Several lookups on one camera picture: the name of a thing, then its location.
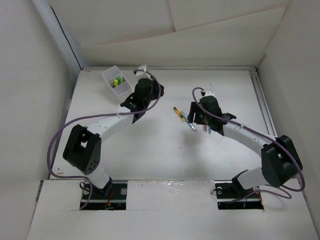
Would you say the white plastic organizer container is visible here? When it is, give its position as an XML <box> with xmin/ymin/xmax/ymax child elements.
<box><xmin>101</xmin><ymin>65</ymin><xmax>132</xmax><ymax>99</ymax></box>

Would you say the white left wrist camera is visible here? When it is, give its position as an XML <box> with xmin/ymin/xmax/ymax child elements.
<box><xmin>133</xmin><ymin>64</ymin><xmax>148</xmax><ymax>77</ymax></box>

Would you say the yellow utility knife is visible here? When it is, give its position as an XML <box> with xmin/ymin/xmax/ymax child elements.
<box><xmin>173</xmin><ymin>107</ymin><xmax>186</xmax><ymax>122</ymax></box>

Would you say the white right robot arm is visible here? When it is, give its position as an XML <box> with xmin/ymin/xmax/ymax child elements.
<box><xmin>187</xmin><ymin>95</ymin><xmax>303</xmax><ymax>197</ymax></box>

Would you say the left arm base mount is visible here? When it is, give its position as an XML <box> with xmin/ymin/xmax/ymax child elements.
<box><xmin>79</xmin><ymin>179</ymin><xmax>128</xmax><ymax>211</ymax></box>

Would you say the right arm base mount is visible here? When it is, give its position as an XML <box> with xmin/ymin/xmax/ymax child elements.
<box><xmin>210</xmin><ymin>171</ymin><xmax>264</xmax><ymax>210</ymax></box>

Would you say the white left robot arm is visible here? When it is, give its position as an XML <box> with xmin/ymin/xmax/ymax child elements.
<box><xmin>62</xmin><ymin>78</ymin><xmax>164</xmax><ymax>199</ymax></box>

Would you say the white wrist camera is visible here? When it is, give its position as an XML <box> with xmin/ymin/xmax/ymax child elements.
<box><xmin>133</xmin><ymin>64</ymin><xmax>148</xmax><ymax>77</ymax></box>
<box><xmin>201</xmin><ymin>90</ymin><xmax>216</xmax><ymax>97</ymax></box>

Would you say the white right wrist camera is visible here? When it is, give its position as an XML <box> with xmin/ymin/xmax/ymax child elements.
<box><xmin>201</xmin><ymin>90</ymin><xmax>216</xmax><ymax>97</ymax></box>

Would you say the green cap black highlighter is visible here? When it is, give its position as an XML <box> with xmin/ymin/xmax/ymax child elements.
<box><xmin>117</xmin><ymin>77</ymin><xmax>122</xmax><ymax>85</ymax></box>

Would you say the blue utility knife pen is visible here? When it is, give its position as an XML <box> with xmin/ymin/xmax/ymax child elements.
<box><xmin>180</xmin><ymin>111</ymin><xmax>197</xmax><ymax>132</ymax></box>

